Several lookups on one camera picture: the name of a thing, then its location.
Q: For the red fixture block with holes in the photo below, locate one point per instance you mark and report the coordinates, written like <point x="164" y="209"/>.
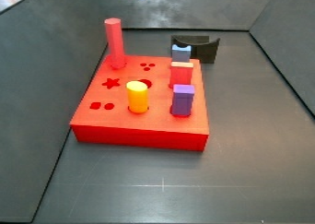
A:
<point x="126" y="108"/>

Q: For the yellow cylinder peg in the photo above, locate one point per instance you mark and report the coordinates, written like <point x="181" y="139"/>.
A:
<point x="138" y="96"/>

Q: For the purple rectangular peg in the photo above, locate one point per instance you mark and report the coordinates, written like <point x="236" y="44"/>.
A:
<point x="182" y="99"/>

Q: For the red rectangular peg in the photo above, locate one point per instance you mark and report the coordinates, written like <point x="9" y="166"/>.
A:
<point x="182" y="72"/>

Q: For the light blue notched peg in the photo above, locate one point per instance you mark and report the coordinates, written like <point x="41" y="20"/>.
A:
<point x="181" y="53"/>

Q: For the black curved holder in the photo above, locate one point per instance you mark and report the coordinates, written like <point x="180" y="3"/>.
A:
<point x="205" y="48"/>

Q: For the tall red hexagonal peg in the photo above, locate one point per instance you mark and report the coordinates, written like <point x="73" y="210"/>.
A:
<point x="116" y="42"/>

